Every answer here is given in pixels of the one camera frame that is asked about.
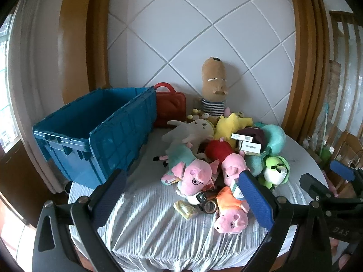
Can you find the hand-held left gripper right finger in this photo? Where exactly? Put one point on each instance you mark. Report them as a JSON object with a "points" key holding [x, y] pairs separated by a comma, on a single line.
{"points": [[255, 201]]}

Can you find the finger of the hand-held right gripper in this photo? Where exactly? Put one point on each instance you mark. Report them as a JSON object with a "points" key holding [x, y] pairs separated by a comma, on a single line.
{"points": [[341, 170], [312, 187]]}

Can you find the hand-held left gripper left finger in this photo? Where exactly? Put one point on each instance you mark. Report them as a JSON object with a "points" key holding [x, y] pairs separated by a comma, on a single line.
{"points": [[109, 201]]}

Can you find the pig plush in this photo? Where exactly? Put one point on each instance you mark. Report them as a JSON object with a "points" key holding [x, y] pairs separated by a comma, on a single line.
{"points": [[195, 175], [229, 221], [232, 164]]}

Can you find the blue plastic storage crate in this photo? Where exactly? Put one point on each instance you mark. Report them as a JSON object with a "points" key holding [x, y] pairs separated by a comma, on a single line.
{"points": [[122, 136]]}

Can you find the wooden chair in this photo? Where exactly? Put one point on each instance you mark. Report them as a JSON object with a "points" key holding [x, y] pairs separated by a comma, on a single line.
{"points": [[344, 144]]}

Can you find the pig plush in orange dress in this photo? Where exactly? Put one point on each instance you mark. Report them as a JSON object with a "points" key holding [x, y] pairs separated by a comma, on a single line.
{"points": [[229, 221]]}

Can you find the green frog plush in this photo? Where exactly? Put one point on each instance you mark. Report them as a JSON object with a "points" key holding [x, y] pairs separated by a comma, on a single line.
{"points": [[273, 172]]}

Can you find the pig plush in red dress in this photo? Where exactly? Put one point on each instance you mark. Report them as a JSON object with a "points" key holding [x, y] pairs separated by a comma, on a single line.
{"points": [[232, 164]]}

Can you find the brown tape roll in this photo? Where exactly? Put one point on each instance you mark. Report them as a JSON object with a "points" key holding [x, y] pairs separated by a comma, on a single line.
{"points": [[211, 212]]}

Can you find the black white small toy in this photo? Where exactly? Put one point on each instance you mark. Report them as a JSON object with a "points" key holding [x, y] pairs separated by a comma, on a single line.
{"points": [[197, 197]]}

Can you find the teal plush toy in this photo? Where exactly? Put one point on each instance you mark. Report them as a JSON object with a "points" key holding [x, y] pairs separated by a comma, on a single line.
{"points": [[276, 137]]}

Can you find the dark purple cloth item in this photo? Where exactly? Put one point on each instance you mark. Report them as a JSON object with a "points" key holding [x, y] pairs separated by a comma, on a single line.
{"points": [[255, 133]]}

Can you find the small yellow packet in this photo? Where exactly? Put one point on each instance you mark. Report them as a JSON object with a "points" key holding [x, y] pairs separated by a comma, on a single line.
{"points": [[185, 210]]}

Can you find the yellow plush toy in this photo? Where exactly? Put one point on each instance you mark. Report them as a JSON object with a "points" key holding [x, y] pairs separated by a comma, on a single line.
{"points": [[227, 127]]}

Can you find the dark wooden cabinet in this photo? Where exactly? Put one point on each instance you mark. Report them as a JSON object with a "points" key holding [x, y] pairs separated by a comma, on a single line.
{"points": [[19, 181]]}

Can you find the grey plush toy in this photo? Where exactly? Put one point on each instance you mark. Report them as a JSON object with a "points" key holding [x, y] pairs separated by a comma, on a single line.
{"points": [[192, 131]]}

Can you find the small pink plush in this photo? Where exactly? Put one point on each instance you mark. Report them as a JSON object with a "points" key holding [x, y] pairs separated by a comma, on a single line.
{"points": [[227, 111]]}

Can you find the small brown bear plushes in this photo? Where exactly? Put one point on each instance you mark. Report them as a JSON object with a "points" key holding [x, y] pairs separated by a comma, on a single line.
{"points": [[198, 115]]}

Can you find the red toy carry case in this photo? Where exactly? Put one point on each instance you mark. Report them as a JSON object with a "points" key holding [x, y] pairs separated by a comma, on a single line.
{"points": [[170, 107]]}

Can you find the brown plush in striped shirt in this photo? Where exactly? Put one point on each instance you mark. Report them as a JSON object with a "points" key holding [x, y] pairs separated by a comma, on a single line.
{"points": [[214, 76]]}

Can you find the white curtain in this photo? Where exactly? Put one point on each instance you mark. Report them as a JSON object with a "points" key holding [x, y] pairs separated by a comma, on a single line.
{"points": [[34, 76]]}

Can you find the wooden wall trim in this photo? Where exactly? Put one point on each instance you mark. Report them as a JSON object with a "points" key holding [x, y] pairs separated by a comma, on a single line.
{"points": [[85, 34], [309, 62]]}

